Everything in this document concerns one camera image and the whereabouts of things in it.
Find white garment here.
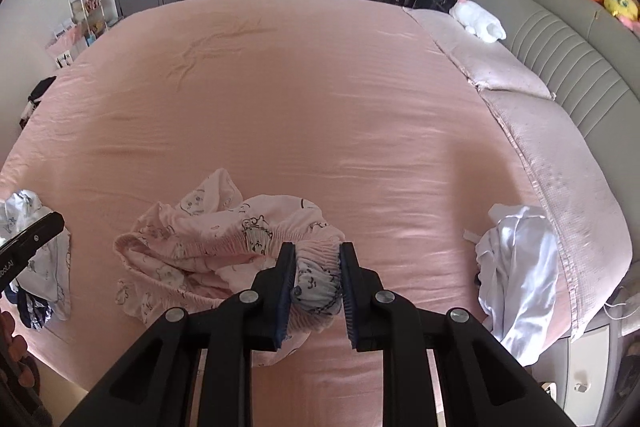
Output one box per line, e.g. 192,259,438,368
472,203,561,365

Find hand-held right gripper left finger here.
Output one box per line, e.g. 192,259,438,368
62,242,296,427

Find pale blue printed pajama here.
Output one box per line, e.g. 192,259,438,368
0,189,73,323

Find bed with pink sheet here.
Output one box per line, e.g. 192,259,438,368
0,0,631,427

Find pink pillow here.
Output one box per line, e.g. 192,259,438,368
480,89,633,338
405,7,556,100

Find white plush toy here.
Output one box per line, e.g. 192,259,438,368
449,0,507,42

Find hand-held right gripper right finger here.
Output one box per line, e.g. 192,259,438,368
340,242,581,427

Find pink pajama pants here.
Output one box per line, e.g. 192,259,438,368
114,194,348,368

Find navy cloth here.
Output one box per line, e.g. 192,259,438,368
7,287,53,330

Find yellow plush toy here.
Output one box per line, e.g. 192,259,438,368
602,0,640,20

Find dark clothes pile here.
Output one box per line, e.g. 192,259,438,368
20,77,57,130

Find pink storage basket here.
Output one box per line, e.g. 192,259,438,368
47,24,93,70

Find white nightstand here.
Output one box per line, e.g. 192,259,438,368
540,322,626,427

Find grey padded headboard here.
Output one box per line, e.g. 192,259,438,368
462,0,640,168

